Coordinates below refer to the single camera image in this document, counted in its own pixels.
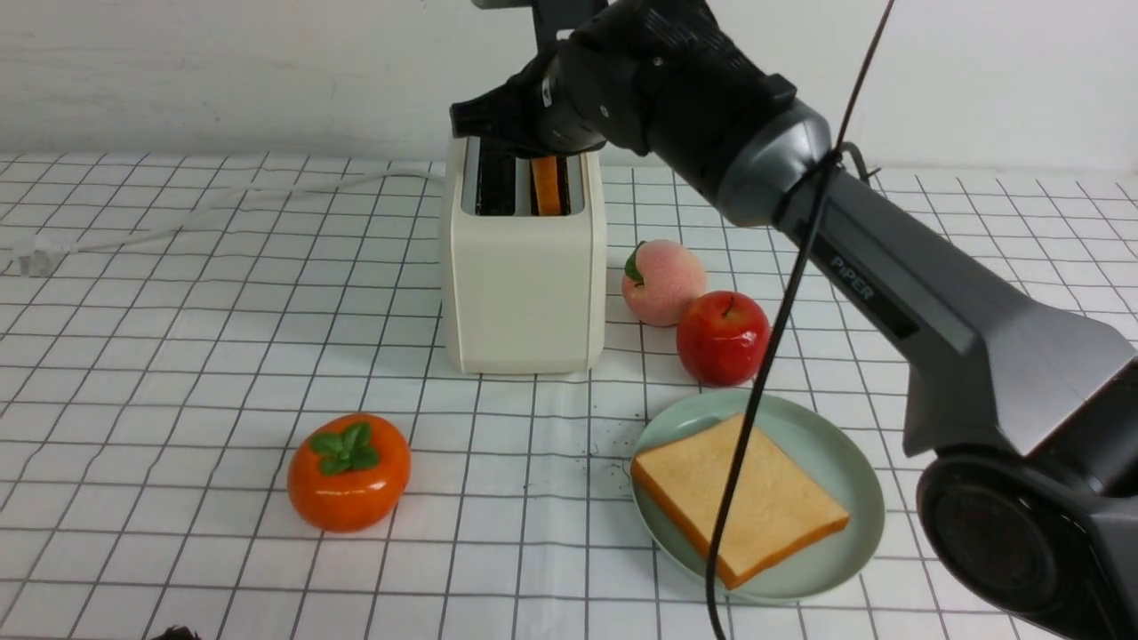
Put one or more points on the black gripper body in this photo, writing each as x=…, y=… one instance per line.
x=542, y=109

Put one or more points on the toast slice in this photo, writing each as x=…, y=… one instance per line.
x=777, y=508
x=545, y=181

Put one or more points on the light green plate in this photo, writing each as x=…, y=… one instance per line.
x=822, y=451

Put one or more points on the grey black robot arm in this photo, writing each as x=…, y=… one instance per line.
x=1029, y=409

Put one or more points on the cream white toaster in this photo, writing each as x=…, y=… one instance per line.
x=522, y=293

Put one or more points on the pink peach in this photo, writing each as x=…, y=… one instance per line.
x=660, y=278

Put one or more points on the red apple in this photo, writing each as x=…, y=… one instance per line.
x=721, y=339

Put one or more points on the orange persimmon with green leaves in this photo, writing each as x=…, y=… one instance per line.
x=349, y=474

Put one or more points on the white checkered tablecloth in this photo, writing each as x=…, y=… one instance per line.
x=152, y=398

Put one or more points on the dark brown object at edge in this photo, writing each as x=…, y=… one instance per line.
x=177, y=633

